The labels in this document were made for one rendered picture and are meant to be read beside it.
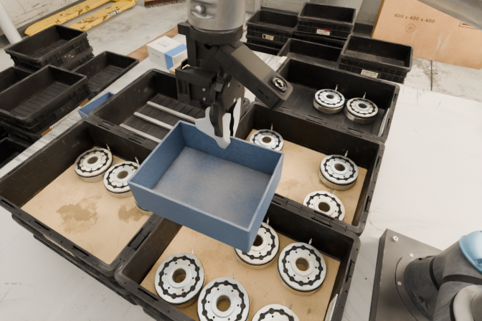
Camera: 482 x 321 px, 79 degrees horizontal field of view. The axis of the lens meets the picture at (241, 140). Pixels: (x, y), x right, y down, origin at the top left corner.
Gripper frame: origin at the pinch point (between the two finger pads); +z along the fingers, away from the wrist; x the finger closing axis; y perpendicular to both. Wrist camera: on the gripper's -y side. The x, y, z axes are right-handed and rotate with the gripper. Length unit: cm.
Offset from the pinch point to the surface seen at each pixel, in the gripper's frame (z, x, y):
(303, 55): 59, -172, 28
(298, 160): 27.0, -29.6, -8.1
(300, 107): 25, -54, -1
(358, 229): 19.0, -7.7, -26.7
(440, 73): 89, -266, -80
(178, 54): 27, -71, 64
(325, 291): 29.9, 2.2, -24.6
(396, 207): 39, -37, -39
